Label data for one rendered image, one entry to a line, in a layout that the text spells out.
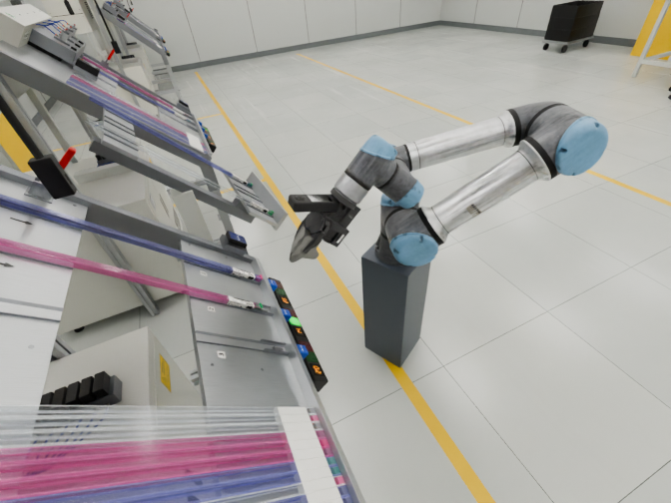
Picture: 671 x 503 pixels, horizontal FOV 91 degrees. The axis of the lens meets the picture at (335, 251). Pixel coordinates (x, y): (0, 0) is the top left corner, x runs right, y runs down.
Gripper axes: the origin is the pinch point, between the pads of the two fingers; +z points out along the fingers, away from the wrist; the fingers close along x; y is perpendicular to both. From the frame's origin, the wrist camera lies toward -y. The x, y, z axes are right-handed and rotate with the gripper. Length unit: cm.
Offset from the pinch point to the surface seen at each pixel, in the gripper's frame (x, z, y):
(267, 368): -27.2, 9.9, -9.9
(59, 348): 11, 52, -32
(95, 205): 8.0, 9.0, -39.6
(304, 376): -29.8, 8.2, -3.5
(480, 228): 53, -43, 145
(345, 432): -16, 51, 57
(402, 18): 749, -357, 406
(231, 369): -28.1, 9.9, -17.3
